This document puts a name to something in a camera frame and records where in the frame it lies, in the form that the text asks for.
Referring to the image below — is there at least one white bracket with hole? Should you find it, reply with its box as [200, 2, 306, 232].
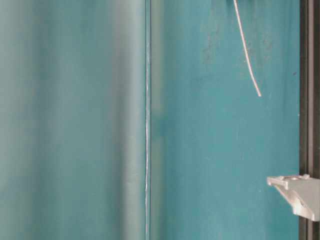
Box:
[266, 174, 320, 222]

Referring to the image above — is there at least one thin white wire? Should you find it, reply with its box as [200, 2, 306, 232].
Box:
[233, 0, 262, 98]

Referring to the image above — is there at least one black aluminium rail frame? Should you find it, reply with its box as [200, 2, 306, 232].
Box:
[299, 0, 320, 240]

